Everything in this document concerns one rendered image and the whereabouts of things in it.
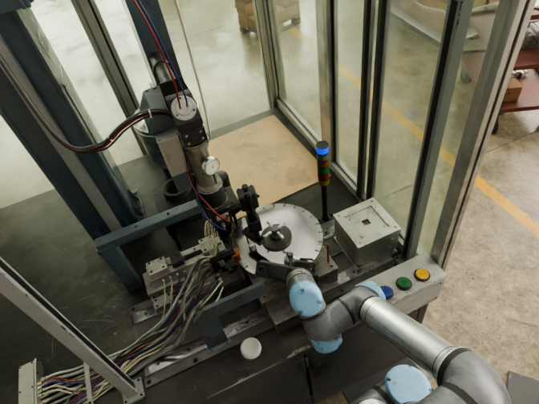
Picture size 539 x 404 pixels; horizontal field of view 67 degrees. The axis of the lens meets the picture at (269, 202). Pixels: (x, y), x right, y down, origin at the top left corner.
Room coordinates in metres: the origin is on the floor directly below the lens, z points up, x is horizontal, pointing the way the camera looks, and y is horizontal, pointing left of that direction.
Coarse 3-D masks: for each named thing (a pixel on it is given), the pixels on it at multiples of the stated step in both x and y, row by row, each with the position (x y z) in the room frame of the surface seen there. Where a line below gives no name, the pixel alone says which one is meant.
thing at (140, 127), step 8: (136, 112) 1.64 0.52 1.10; (200, 112) 1.57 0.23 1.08; (136, 120) 1.60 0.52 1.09; (136, 128) 1.50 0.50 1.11; (144, 128) 1.54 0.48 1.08; (144, 136) 1.47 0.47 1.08; (152, 136) 1.45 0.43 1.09; (144, 144) 1.51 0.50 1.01; (152, 144) 1.46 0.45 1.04; (208, 144) 1.56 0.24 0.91; (152, 152) 1.47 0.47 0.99; (160, 152) 1.45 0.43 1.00; (152, 160) 1.49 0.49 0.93; (160, 160) 1.46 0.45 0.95; (168, 176) 1.51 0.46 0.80
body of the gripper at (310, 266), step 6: (294, 258) 0.69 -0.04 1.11; (300, 258) 0.69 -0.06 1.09; (306, 258) 0.69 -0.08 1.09; (312, 258) 0.69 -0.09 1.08; (288, 264) 0.66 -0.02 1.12; (294, 264) 0.66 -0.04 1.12; (300, 264) 0.66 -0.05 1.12; (306, 264) 0.65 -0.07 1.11; (312, 264) 0.65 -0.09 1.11; (312, 270) 0.64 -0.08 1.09; (312, 276) 0.60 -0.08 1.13
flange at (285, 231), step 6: (282, 228) 0.92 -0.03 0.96; (288, 228) 0.92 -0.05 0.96; (264, 234) 0.91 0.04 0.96; (270, 234) 0.90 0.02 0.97; (282, 234) 0.90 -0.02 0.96; (288, 234) 0.89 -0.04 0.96; (270, 240) 0.88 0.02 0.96; (276, 240) 0.87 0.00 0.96; (282, 240) 0.87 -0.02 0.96; (288, 240) 0.86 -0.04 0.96; (270, 246) 0.85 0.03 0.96; (276, 246) 0.85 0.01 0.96; (282, 246) 0.85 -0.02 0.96
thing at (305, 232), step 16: (272, 208) 1.04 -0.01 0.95; (288, 208) 1.02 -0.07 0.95; (240, 224) 0.99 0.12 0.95; (288, 224) 0.94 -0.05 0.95; (304, 224) 0.93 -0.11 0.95; (240, 240) 0.91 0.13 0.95; (304, 240) 0.86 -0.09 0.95; (320, 240) 0.85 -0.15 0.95; (240, 256) 0.85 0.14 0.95; (256, 256) 0.83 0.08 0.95; (272, 256) 0.82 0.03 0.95; (304, 256) 0.80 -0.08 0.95
